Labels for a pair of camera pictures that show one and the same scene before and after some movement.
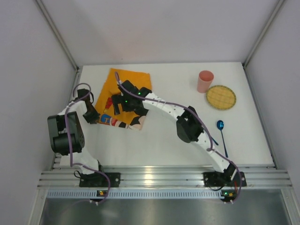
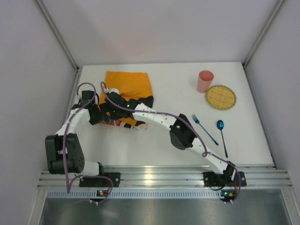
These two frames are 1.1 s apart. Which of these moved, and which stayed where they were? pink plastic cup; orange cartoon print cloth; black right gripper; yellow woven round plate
Moved: black right gripper
Stayed: orange cartoon print cloth; yellow woven round plate; pink plastic cup
